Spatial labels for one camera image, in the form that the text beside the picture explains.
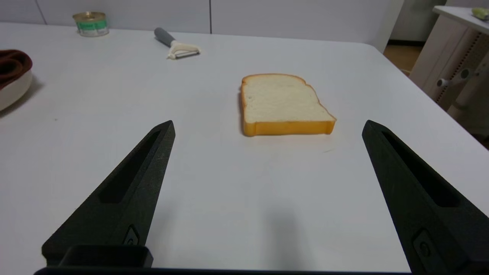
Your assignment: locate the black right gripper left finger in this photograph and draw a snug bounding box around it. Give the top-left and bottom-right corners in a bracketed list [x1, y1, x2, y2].
[41, 120, 176, 268]

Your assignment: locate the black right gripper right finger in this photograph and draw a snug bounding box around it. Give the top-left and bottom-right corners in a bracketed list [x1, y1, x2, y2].
[361, 120, 489, 274]

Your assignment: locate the beige round plate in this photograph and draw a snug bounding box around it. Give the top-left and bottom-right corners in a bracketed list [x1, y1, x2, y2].
[0, 69, 33, 112]

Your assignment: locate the white desk leg with knobs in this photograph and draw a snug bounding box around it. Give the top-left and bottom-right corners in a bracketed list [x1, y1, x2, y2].
[437, 50, 489, 136]

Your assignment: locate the white side desk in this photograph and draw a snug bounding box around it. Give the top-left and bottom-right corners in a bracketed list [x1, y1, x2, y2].
[408, 5, 489, 115]

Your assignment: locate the small tin can green label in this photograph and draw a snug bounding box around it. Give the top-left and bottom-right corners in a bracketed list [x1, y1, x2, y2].
[72, 11, 110, 37]

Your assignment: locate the white toast bread slice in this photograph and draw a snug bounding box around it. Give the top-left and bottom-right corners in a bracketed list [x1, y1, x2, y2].
[240, 73, 337, 137]

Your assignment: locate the grey handled white peeler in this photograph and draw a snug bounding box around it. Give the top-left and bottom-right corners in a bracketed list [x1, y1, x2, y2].
[154, 27, 201, 60]

